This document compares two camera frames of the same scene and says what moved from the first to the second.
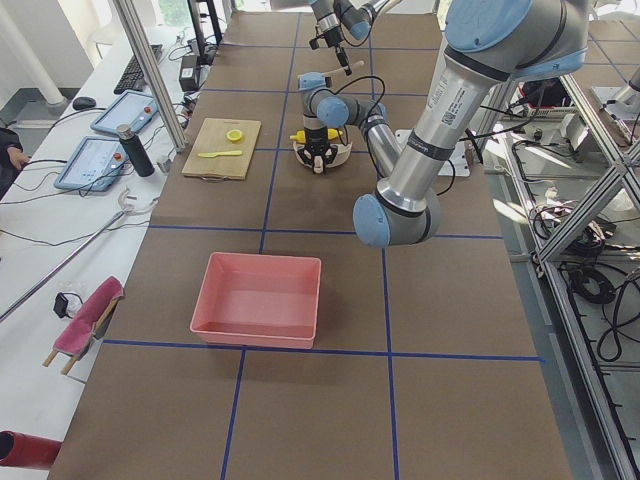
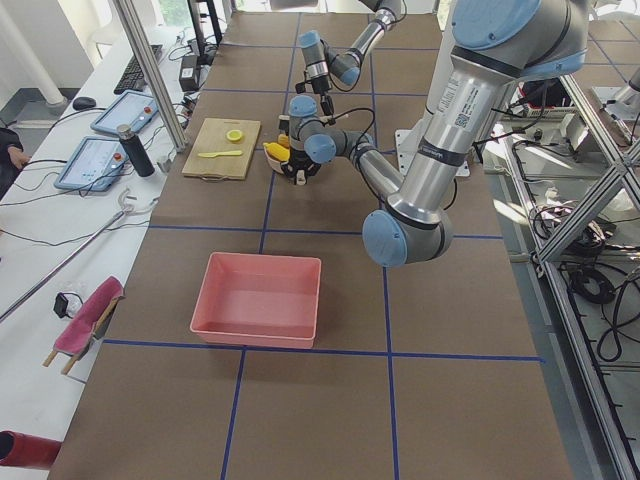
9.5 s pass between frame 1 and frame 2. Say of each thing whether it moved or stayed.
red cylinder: stayed
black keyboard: stayed
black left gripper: moved
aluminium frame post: stayed
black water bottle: stayed
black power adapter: stayed
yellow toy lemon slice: stayed
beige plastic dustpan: moved
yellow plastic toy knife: stayed
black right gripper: moved
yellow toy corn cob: moved
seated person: stayed
